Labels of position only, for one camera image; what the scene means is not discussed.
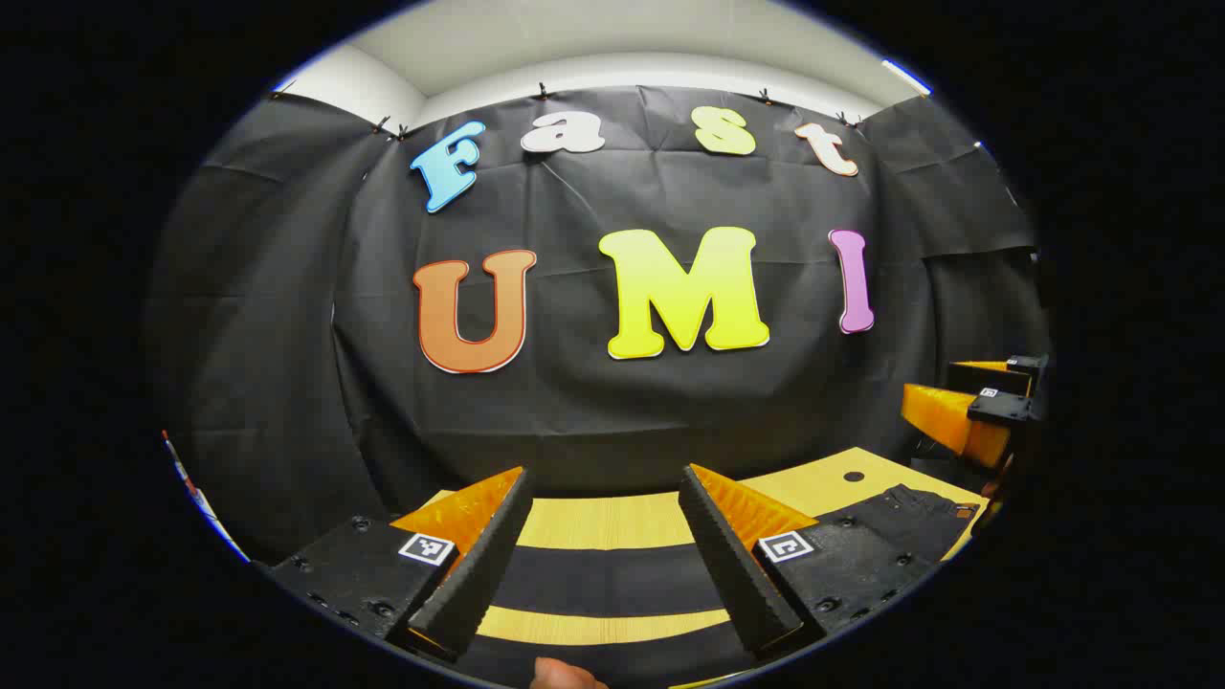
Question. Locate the red marker pen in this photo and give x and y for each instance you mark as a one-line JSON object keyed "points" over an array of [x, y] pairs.
{"points": [[177, 459]]}

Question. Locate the black backdrop cloth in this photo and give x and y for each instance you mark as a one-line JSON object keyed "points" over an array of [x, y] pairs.
{"points": [[574, 402]]}

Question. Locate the black jeans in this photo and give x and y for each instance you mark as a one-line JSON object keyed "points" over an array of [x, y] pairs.
{"points": [[612, 579]]}

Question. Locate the white panel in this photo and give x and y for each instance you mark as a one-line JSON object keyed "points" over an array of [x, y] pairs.
{"points": [[225, 531]]}

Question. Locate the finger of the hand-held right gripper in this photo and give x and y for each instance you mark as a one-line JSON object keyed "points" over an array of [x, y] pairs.
{"points": [[1000, 407], [986, 378]]}

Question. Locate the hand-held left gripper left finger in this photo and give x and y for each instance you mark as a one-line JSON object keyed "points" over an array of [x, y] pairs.
{"points": [[478, 565]]}

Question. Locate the ceiling light strip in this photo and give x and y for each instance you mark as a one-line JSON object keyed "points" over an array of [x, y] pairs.
{"points": [[904, 77]]}

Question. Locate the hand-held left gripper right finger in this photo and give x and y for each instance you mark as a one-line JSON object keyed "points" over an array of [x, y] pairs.
{"points": [[727, 565]]}

